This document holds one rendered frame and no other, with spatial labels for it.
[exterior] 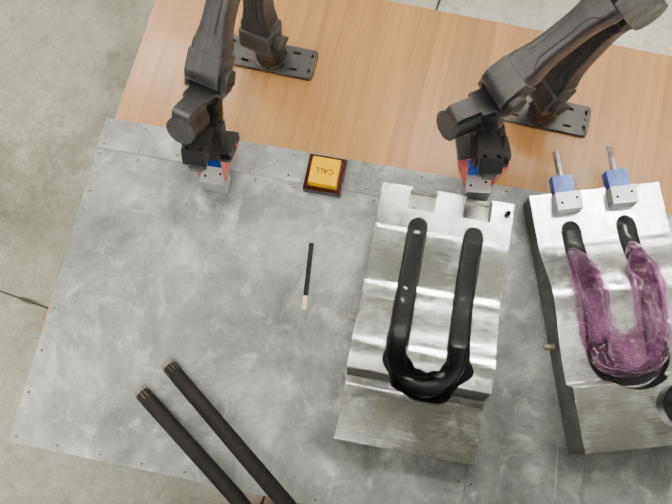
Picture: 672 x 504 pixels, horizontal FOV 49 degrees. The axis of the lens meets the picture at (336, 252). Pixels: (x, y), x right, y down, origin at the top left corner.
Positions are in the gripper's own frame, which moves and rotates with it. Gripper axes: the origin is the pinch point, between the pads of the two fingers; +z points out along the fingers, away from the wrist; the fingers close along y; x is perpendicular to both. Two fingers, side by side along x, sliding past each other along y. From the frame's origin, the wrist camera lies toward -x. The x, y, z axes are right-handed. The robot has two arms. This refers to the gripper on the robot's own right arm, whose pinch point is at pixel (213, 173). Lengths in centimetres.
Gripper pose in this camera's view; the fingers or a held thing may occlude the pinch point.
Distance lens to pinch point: 153.0
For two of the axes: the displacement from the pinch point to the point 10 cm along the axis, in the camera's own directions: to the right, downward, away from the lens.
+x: 1.7, -7.1, 6.9
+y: 9.8, 1.6, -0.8
